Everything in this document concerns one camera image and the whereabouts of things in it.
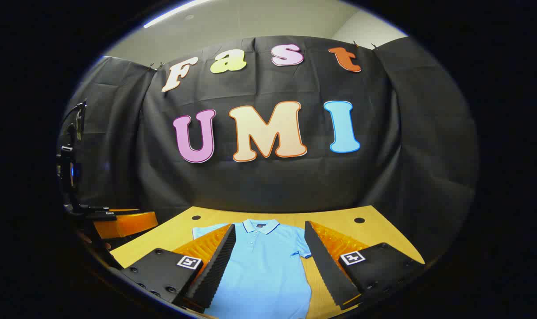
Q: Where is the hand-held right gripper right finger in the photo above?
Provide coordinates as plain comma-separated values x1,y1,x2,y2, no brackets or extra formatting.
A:
304,220,427,311

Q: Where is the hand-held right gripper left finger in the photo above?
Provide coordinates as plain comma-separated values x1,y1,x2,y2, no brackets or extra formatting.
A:
118,223,237,311

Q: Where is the light blue polo T-shirt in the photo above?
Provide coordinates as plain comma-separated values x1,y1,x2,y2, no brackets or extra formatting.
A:
192,218,313,319

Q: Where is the black backdrop cloth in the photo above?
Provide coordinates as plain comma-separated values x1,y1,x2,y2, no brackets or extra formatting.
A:
58,35,479,266

